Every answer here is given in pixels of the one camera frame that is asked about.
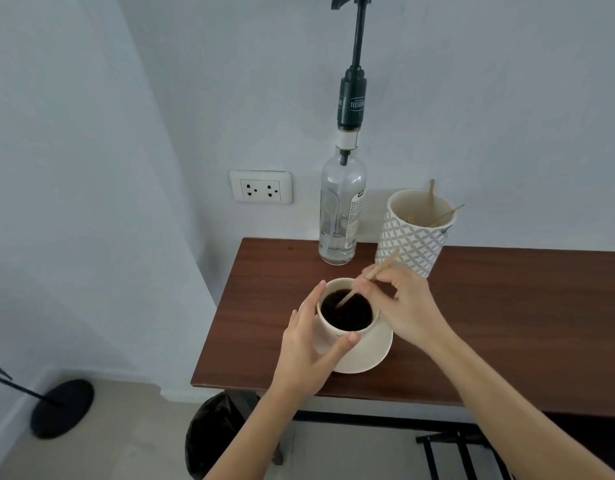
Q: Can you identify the black floor stand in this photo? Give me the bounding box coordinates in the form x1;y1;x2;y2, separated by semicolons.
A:
0;362;95;440

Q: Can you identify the person's left forearm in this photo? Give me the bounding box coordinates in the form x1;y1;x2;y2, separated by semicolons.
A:
204;386;314;480

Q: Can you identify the white coffee cup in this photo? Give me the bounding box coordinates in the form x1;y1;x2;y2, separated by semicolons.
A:
315;277;382;348

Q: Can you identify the black metal table frame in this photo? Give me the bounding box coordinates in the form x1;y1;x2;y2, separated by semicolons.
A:
226;391;476;466

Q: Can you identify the person's right hand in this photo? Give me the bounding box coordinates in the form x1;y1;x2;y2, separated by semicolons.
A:
362;262;454;353

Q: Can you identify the black trash bag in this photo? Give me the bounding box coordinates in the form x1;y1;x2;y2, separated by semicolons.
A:
185;392;283;480

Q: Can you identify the person's left hand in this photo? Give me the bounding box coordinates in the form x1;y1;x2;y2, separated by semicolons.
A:
270;280;362;400

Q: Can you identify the patterned white grey cup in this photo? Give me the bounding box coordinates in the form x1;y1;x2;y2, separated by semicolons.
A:
375;189;458;279

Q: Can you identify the person's right forearm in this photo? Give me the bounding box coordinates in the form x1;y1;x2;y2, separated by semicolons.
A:
428;331;615;480

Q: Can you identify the white wall socket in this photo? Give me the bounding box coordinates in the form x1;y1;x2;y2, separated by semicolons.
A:
229;170;294;205

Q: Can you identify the black pump dispenser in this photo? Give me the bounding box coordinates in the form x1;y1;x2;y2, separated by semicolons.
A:
331;0;375;166

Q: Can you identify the black metal rack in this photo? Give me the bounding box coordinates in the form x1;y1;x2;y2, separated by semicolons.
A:
416;429;514;480

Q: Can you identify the white saucer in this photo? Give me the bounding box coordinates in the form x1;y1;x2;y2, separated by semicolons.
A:
298;295;394;374

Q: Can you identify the black coffee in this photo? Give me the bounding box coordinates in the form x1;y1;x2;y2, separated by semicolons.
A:
321;289;374;332

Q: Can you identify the clear glass syrup bottle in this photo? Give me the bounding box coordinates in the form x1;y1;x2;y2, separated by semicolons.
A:
319;145;368;266

